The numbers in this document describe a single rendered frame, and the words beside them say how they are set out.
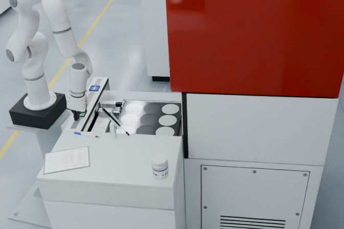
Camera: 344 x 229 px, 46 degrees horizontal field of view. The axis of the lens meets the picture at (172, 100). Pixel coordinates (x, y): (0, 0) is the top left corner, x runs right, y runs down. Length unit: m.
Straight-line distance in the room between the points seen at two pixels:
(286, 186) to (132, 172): 0.84
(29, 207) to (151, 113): 1.30
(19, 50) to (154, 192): 1.03
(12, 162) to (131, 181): 1.96
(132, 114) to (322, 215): 1.51
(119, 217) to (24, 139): 2.02
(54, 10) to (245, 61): 0.88
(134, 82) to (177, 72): 2.55
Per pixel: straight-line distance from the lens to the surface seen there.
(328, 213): 3.07
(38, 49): 2.33
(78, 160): 1.96
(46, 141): 2.62
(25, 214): 3.15
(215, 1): 1.66
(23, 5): 2.01
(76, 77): 2.03
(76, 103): 2.14
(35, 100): 2.47
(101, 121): 2.32
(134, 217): 1.95
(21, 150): 3.73
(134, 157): 1.92
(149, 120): 2.25
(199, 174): 2.18
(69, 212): 2.04
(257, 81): 1.82
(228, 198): 2.29
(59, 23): 1.94
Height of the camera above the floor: 2.23
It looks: 34 degrees down
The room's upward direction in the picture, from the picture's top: 3 degrees counter-clockwise
